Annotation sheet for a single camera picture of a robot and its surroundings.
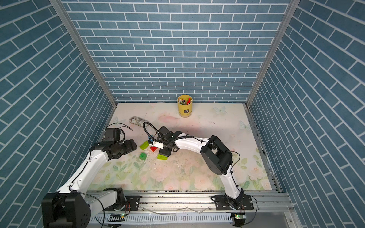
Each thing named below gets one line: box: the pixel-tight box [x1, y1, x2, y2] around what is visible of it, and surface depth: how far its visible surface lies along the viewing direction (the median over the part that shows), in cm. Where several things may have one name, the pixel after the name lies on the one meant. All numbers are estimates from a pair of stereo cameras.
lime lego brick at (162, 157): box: [156, 153, 168, 161], surface depth 91 cm
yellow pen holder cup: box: [177, 94, 193, 118], surface depth 107 cm
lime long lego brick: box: [139, 140, 150, 151], surface depth 98 cm
